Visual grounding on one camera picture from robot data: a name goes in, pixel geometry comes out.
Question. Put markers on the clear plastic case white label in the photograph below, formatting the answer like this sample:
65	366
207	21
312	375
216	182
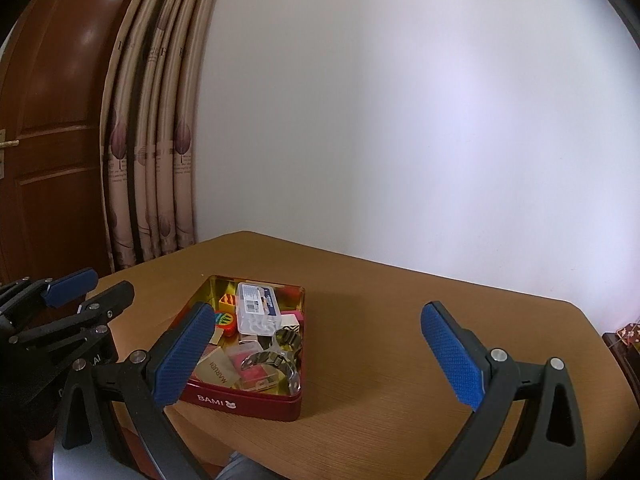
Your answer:
257	310

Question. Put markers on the yellow striped block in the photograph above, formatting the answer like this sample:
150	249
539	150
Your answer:
227	301

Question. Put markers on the dark wooden cabinet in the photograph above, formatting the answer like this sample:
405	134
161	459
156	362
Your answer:
617	350

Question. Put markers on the beige leaf print curtain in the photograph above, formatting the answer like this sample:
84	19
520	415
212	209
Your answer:
150	160

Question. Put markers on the brown wooden door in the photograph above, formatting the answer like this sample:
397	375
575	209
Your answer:
55	160

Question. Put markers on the floral patterned box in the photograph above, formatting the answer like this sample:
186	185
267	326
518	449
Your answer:
630	334

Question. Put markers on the colourful round toy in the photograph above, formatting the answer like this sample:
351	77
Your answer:
225	322

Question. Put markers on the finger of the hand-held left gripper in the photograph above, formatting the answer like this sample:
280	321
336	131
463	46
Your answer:
110	302
70	286

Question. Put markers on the red tin box gold inside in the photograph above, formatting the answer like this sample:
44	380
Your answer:
270	407

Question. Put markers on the clear case red contents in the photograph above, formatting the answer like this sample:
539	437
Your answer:
257	377

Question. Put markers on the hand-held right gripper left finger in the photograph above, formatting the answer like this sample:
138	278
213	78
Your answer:
182	355

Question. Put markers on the large metal spring clip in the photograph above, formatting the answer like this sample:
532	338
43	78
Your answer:
260	357

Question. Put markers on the person's jeans leg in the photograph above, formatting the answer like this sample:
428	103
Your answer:
245	470

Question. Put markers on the beige cardboard cube box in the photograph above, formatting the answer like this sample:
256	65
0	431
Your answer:
215	372

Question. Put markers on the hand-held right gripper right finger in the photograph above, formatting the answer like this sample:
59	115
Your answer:
452	355

